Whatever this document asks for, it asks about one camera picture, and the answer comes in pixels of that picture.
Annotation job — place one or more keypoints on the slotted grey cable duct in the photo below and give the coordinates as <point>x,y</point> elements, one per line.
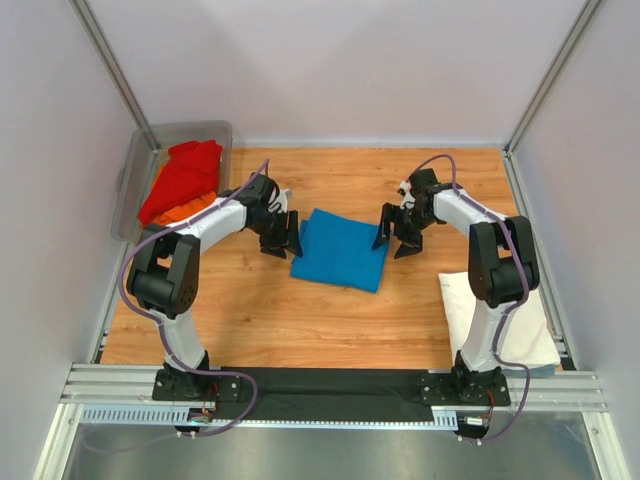
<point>145,415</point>

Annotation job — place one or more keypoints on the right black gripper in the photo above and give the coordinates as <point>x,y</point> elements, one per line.
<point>410,244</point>

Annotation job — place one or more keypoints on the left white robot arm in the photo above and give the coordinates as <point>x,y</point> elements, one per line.
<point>161,279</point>

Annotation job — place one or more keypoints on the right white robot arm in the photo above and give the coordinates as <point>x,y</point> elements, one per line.
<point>502,271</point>

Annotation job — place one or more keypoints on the red t shirt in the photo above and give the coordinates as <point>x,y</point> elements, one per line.
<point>191,171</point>

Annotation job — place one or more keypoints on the aluminium frame post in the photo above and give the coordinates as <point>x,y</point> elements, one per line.
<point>98,39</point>
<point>567,48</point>

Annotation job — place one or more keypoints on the folded white t shirt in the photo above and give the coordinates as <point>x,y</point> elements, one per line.
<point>527,340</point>

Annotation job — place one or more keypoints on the orange t shirt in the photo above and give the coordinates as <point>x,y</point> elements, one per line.
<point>179,213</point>

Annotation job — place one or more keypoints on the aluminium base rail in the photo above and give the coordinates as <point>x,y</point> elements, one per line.
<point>109,384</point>

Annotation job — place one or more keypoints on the left aluminium frame post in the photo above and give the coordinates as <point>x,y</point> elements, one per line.
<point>98,39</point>

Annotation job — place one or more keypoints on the right aluminium frame post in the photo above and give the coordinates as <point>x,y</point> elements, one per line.
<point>567,48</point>

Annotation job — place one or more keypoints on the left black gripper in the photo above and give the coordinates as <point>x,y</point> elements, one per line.
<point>275,247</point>

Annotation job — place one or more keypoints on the folded light blue t shirt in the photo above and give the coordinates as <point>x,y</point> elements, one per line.
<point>544,371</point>

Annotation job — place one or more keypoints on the clear plastic bin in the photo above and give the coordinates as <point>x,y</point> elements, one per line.
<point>143,162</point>

